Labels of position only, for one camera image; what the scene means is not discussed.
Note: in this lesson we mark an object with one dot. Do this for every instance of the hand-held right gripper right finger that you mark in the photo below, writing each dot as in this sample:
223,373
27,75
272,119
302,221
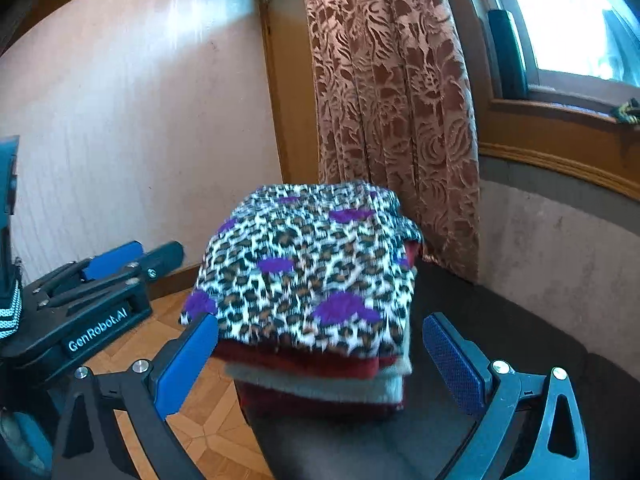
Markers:
455,365

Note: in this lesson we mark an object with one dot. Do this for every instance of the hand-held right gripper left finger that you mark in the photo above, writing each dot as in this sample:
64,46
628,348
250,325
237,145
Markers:
182,365

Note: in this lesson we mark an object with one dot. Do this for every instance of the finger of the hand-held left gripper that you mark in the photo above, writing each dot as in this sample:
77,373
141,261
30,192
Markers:
165,256
112,259

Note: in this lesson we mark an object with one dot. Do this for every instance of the leopard print purple flower garment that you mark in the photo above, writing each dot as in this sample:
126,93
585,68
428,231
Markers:
300,270

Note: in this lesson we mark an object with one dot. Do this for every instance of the wooden window sill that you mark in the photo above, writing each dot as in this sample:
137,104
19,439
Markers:
550,130

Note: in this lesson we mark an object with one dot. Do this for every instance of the brown floral patterned curtain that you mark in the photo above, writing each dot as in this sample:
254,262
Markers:
390,110

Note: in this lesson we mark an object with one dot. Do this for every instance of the dark blue roll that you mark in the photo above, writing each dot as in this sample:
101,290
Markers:
507,55

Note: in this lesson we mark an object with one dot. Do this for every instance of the window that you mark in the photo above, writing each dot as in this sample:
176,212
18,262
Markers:
575,20

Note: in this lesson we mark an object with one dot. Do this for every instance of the wooden door frame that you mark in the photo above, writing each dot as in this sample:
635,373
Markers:
285,110

